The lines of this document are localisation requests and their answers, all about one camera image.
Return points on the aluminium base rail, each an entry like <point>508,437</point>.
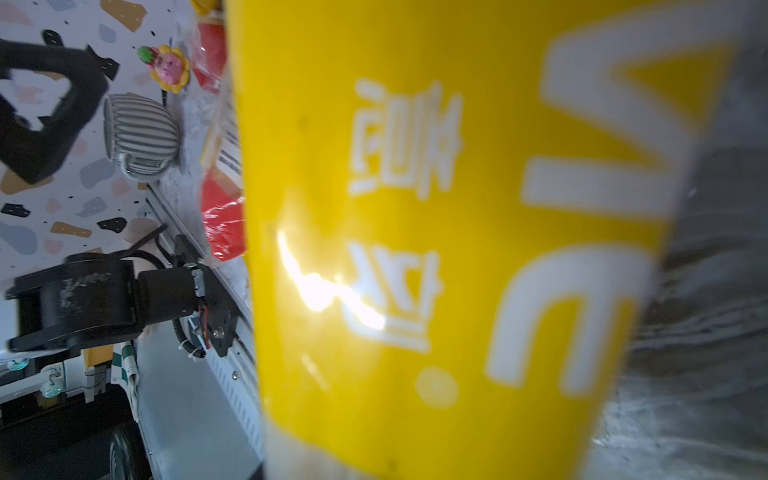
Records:
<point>200,419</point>

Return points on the red clear spaghetti bag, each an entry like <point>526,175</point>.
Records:
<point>222,196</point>

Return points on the yellow Pastatime spaghetti bag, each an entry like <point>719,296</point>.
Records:
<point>455,214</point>

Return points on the grey ribbed bowl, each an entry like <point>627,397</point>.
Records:
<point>141,137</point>

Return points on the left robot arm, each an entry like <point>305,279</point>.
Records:
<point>95,299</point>

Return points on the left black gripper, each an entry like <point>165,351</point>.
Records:
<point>35,155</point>

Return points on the pink flower toy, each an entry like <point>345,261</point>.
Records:
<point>168,66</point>

